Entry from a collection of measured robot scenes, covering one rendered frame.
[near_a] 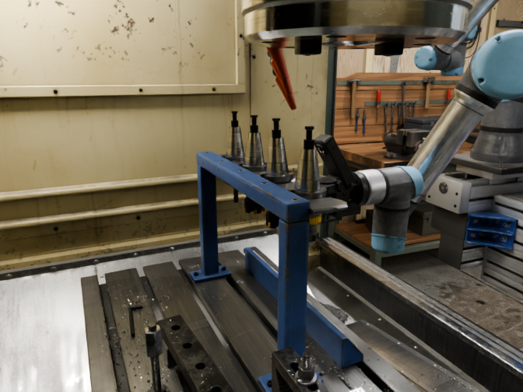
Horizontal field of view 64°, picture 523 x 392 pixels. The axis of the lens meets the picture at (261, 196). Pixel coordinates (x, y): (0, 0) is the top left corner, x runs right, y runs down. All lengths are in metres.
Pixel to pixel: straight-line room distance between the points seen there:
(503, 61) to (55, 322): 1.18
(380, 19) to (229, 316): 0.78
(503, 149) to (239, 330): 0.92
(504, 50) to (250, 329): 0.70
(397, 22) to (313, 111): 1.25
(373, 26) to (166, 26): 1.08
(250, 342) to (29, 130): 0.81
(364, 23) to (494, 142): 1.16
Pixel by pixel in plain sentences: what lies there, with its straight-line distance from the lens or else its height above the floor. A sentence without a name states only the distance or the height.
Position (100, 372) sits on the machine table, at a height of 0.90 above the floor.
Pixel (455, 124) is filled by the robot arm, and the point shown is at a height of 1.30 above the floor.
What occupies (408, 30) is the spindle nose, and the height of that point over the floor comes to 1.43.
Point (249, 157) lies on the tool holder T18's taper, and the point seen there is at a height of 1.24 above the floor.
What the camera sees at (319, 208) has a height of 1.22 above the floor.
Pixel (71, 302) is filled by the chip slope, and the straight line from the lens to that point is 1.31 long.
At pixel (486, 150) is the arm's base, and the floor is 1.19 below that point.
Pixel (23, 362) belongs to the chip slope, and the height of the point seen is 0.74.
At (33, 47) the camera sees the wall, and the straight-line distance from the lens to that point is 1.28.
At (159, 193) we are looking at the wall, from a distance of 1.35.
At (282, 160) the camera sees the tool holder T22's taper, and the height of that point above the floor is 1.26.
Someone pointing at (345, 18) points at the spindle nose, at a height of 1.44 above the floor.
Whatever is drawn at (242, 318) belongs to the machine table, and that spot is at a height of 0.90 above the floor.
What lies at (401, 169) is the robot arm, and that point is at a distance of 0.95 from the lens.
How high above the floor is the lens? 1.41
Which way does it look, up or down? 16 degrees down
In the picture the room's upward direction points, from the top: straight up
